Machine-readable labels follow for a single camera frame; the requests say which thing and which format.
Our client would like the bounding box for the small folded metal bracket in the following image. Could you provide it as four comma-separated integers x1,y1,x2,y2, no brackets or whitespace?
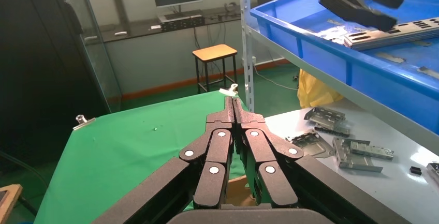
349,141,395,161

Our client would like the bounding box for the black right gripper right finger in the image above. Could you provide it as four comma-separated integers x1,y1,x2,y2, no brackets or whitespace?
233,97,304,210

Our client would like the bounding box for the yellow plastic bag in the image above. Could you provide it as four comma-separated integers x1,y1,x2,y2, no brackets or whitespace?
297,69,344,109

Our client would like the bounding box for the white metal shelf deck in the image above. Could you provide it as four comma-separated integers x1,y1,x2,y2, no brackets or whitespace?
248,23,439,156

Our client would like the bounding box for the light wooden board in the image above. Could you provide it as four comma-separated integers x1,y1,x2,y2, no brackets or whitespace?
0,184,23,224

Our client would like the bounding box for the black cabinet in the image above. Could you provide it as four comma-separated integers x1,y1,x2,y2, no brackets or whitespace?
0,0,110,182

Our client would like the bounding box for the perforated grey steel shelf post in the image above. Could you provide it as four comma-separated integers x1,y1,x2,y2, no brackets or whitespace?
239,0,255,113

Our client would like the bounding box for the silver metal I/O shield plate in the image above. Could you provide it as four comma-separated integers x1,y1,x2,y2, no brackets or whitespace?
345,32,439,51
344,17,439,47

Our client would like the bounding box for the brown cardboard box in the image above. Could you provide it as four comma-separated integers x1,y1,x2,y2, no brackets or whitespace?
224,176,258,207

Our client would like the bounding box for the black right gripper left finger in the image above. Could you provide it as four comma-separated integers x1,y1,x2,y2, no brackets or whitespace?
179,96,235,210

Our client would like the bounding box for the flat stamped metal plate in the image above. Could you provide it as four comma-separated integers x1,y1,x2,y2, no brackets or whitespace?
285,131,335,159

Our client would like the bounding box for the large folded metal bracket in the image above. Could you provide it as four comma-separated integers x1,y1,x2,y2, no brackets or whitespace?
303,107,347,130
332,137,384,173

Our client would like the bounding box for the silver binder clip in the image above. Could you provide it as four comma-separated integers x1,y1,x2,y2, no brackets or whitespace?
72,114,97,131
218,83,239,97

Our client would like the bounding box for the green table cloth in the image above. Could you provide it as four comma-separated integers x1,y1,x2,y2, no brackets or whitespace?
34,90,251,224

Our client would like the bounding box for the dark notched metal strip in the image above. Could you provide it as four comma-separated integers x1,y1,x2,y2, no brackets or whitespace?
314,125,351,138

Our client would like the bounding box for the blue plastic tray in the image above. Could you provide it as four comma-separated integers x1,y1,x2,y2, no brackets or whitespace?
250,0,439,136

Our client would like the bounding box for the dark long desk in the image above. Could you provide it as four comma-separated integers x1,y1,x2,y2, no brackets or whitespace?
85,6,247,43

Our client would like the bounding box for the wooden top metal stool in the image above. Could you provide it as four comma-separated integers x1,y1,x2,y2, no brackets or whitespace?
192,44,238,95

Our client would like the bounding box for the glass door panel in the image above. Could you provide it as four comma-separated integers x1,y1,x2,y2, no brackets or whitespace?
51,0,123,113

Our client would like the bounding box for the black electronics box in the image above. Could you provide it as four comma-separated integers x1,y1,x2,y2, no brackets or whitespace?
160,14,206,32

